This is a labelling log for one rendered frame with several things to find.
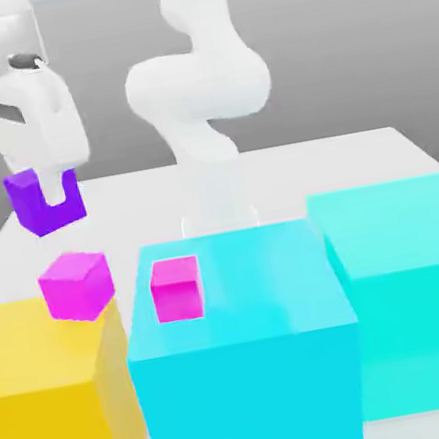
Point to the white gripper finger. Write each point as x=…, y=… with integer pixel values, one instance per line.
x=52, y=188

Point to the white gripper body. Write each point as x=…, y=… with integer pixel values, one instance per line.
x=53, y=127

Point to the small purple cube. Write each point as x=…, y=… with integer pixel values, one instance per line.
x=31, y=214

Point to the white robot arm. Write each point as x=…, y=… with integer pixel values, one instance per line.
x=200, y=85

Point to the small magenta cube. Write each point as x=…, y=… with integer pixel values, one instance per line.
x=175, y=292
x=75, y=287

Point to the large yellow box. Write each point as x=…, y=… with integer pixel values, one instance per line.
x=47, y=416

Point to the large cyan box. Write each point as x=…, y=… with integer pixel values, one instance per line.
x=254, y=392

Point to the large turquoise box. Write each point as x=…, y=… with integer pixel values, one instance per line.
x=418, y=310

